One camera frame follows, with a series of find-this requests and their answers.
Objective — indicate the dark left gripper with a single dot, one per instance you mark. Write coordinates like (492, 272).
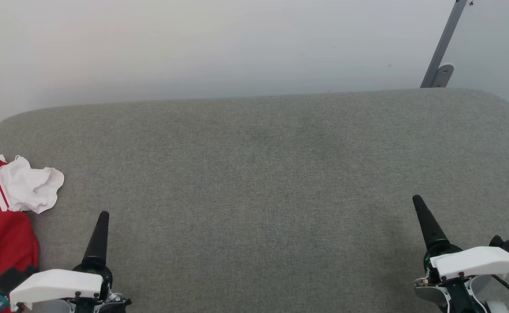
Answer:
(100, 278)

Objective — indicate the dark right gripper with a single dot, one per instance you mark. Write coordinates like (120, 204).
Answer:
(439, 251)

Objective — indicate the red and white jersey shirt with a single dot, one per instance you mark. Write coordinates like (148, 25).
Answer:
(2, 234)

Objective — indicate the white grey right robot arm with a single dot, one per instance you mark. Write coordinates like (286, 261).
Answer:
(430, 296)

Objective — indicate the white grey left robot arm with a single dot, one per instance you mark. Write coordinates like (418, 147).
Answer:
(61, 308)

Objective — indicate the grey fabric sofa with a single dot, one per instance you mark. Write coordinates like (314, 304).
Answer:
(263, 182)

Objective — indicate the grey metal pole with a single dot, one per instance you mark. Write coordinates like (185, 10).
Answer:
(443, 43)

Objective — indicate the white right wrist camera cover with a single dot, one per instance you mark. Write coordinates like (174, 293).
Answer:
(476, 261)

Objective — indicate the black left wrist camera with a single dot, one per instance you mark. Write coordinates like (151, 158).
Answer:
(11, 280)

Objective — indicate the round metal pole bracket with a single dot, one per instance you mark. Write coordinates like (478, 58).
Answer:
(443, 74)

